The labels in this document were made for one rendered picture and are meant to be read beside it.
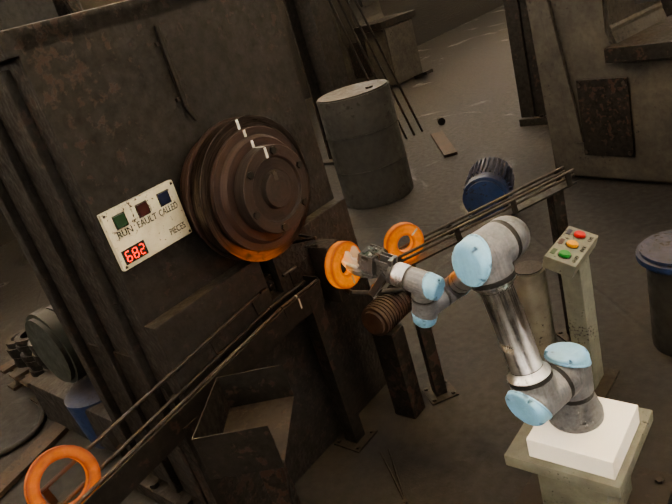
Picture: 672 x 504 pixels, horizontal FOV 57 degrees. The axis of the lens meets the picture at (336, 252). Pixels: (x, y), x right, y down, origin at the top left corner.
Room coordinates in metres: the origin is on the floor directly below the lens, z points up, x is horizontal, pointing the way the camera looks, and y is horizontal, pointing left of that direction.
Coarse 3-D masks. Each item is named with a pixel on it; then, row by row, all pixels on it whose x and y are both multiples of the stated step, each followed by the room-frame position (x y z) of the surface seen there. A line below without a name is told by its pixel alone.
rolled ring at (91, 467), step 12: (48, 456) 1.36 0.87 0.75; (60, 456) 1.38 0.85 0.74; (72, 456) 1.39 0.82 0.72; (84, 456) 1.40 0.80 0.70; (36, 468) 1.34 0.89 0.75; (84, 468) 1.39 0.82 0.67; (96, 468) 1.39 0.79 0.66; (24, 480) 1.33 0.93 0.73; (36, 480) 1.32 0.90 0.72; (96, 480) 1.37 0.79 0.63; (24, 492) 1.31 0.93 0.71; (36, 492) 1.30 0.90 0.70; (84, 492) 1.35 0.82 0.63
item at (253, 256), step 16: (224, 128) 1.90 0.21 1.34; (272, 128) 2.04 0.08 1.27; (208, 144) 1.86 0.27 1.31; (208, 160) 1.84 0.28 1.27; (304, 160) 2.10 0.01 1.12; (192, 176) 1.85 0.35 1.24; (208, 176) 1.82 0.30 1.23; (192, 192) 1.83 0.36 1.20; (208, 192) 1.81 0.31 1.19; (208, 208) 1.79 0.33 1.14; (208, 224) 1.78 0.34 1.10; (224, 240) 1.80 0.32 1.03; (288, 240) 1.97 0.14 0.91; (240, 256) 1.83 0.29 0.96; (256, 256) 1.87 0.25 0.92; (272, 256) 1.91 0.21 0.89
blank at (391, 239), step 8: (400, 224) 2.12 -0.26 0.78; (408, 224) 2.12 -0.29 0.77; (392, 232) 2.11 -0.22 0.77; (400, 232) 2.11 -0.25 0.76; (408, 232) 2.12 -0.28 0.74; (416, 232) 2.13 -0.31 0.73; (384, 240) 2.12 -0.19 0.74; (392, 240) 2.10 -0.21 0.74; (416, 240) 2.13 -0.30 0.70; (392, 248) 2.10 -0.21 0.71; (408, 248) 2.13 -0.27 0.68; (416, 256) 2.12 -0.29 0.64
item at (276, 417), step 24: (216, 384) 1.54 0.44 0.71; (240, 384) 1.54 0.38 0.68; (264, 384) 1.53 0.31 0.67; (288, 384) 1.52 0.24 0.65; (216, 408) 1.48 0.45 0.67; (240, 408) 1.54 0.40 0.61; (264, 408) 1.50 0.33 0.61; (288, 408) 1.47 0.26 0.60; (216, 432) 1.42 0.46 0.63; (240, 432) 1.28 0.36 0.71; (264, 432) 1.27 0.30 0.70; (288, 432) 1.38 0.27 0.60; (216, 456) 1.29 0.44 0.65; (240, 456) 1.28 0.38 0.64; (264, 456) 1.27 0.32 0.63; (264, 480) 1.41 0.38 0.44; (288, 480) 1.43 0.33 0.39
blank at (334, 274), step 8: (336, 248) 1.80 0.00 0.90; (344, 248) 1.82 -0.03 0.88; (328, 256) 1.79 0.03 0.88; (336, 256) 1.79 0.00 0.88; (328, 264) 1.78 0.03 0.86; (336, 264) 1.78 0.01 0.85; (328, 272) 1.77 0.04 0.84; (336, 272) 1.77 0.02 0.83; (328, 280) 1.78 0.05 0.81; (336, 280) 1.77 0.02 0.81; (344, 280) 1.79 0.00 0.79; (352, 280) 1.81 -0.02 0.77; (344, 288) 1.78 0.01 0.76
